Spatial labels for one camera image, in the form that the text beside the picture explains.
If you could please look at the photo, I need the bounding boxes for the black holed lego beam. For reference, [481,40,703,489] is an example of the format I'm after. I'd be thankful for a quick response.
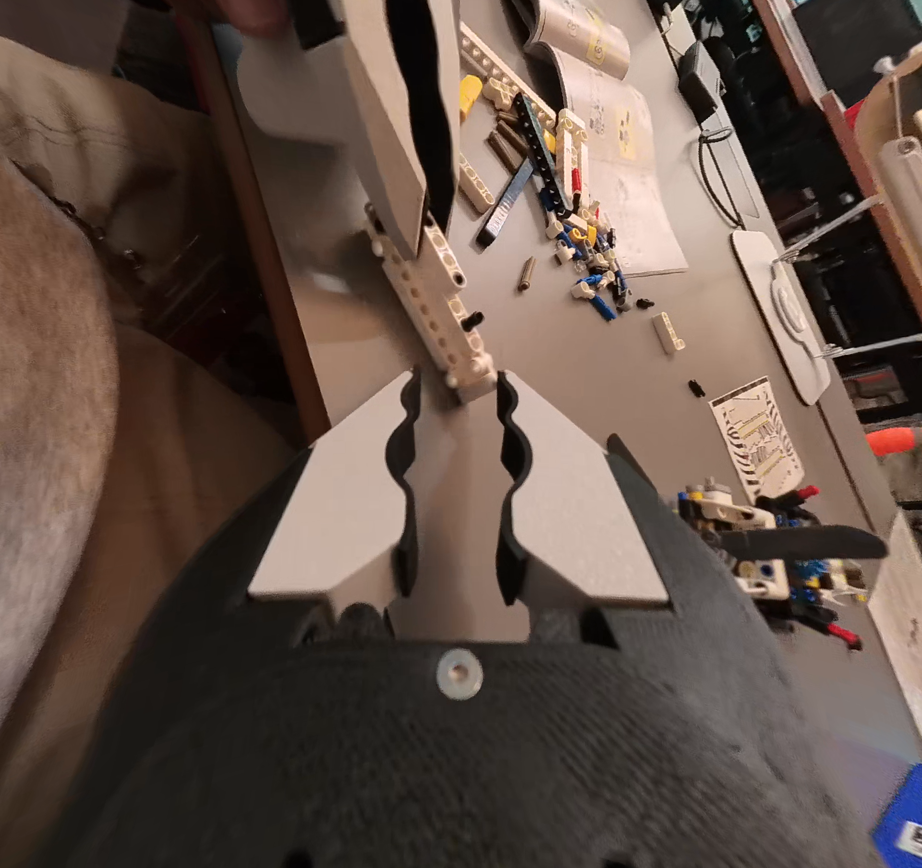
[513,93,570,209]

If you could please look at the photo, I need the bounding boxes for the instruction booklet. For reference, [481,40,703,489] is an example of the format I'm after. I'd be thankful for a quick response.
[483,0,689,278]

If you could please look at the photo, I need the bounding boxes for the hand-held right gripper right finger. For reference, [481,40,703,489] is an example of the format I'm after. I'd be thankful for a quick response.
[496,369,672,642]

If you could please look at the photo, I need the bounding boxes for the white lego beam assembly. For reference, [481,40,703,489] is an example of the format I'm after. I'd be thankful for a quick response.
[364,201,499,404]

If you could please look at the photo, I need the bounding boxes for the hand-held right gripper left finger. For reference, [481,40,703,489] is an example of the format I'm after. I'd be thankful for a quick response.
[247,369,425,617]

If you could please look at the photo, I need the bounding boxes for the lego plane model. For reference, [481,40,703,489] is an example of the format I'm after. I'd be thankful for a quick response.
[673,475,890,649]

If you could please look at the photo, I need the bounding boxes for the pile of small lego pieces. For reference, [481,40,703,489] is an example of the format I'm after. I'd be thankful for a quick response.
[540,191,638,321]

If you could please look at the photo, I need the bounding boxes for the wooden shelf unit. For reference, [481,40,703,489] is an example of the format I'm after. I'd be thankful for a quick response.
[735,0,922,163]

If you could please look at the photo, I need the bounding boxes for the black power adapter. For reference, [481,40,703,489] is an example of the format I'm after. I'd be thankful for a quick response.
[677,39,721,123]

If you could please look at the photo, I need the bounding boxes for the orange object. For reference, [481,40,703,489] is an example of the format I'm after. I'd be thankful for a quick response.
[864,425,922,458]

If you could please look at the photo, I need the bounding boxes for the white lego frame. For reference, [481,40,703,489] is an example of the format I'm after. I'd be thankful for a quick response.
[553,108,590,195]

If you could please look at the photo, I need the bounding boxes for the beige trousers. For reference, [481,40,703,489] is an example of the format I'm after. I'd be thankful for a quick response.
[0,39,340,868]

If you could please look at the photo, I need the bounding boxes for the instruction sheet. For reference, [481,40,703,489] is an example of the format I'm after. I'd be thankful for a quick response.
[709,376,806,505]

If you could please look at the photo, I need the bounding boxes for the white five-hole lego beam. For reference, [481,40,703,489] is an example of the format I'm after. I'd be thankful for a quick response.
[457,155,497,215]

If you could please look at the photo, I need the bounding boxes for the long black lego strip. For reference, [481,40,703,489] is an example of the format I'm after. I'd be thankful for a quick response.
[475,158,540,249]

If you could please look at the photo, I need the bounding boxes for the blue plastic bin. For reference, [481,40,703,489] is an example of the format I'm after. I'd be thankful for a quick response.
[868,760,922,868]

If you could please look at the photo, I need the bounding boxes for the black adapter cable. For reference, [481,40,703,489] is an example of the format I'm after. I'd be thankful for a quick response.
[695,119,764,231]

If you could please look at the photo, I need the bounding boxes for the extra long white lego beam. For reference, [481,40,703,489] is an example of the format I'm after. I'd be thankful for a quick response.
[461,21,559,127]

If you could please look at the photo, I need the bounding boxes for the white stand base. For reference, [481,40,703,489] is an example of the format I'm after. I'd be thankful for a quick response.
[731,229,835,408]

